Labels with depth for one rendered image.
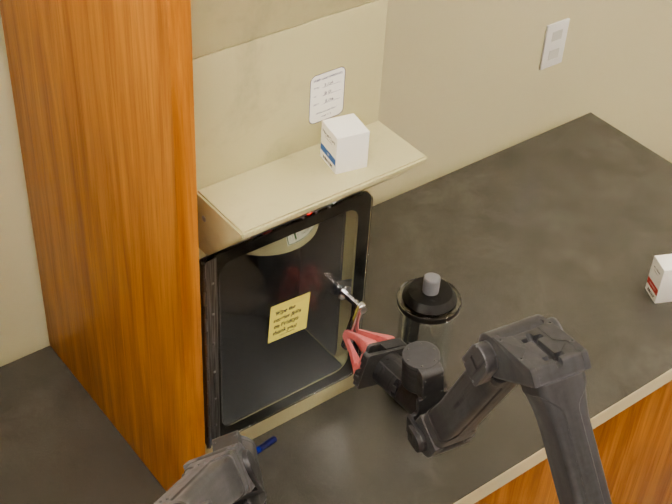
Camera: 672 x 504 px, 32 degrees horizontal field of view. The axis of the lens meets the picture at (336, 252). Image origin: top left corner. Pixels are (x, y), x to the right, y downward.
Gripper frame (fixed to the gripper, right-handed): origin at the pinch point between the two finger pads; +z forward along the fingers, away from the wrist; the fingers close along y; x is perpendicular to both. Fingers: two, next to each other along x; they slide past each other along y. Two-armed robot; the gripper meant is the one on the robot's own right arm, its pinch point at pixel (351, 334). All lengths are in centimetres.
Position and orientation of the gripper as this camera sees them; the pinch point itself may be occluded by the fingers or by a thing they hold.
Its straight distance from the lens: 190.9
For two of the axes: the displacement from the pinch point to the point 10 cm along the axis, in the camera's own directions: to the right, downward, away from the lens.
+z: -6.0, -5.2, 6.0
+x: -2.7, 8.5, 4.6
